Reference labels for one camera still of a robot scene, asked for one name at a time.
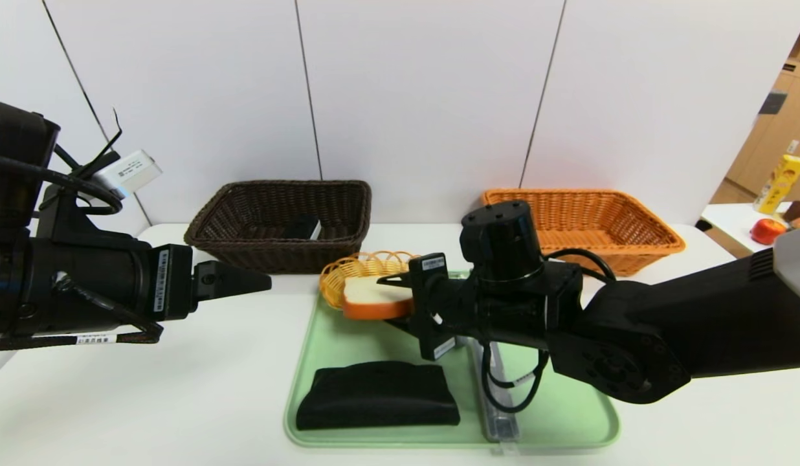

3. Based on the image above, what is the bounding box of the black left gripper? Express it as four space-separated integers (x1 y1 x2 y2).
27 238 272 333

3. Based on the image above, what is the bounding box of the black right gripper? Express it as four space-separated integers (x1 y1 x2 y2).
376 252 478 361

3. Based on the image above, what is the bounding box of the toy bread slice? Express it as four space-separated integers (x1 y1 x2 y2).
341 277 415 321

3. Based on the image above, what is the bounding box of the white oblong case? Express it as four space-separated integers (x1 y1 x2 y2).
280 216 322 242

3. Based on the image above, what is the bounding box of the clear grey cutlery case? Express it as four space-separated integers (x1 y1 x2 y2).
470 340 522 454

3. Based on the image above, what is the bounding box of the small yellow wicker basket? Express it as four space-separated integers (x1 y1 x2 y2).
319 250 417 310

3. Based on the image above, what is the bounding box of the dark brown wicker basket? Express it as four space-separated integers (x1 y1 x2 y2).
184 180 373 274

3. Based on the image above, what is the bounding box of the orange wicker basket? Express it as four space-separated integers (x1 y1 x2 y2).
482 188 687 278

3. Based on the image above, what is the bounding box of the light green plastic tray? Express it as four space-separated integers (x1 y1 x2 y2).
284 270 621 449

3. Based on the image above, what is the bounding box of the black folded cloth pouch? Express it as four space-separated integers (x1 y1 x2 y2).
295 361 461 431

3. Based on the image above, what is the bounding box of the white side table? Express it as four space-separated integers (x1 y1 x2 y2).
693 203 800 256

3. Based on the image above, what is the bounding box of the red apple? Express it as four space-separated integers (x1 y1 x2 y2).
750 219 786 245

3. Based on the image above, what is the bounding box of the yellow drink carton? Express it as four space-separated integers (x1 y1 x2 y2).
753 154 800 216

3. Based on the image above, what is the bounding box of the wooden cabinet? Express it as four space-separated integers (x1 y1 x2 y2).
707 6 800 206

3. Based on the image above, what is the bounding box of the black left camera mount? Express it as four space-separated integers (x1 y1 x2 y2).
38 152 151 250

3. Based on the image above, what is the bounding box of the black left camera cable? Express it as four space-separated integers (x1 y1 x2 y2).
52 144 82 172

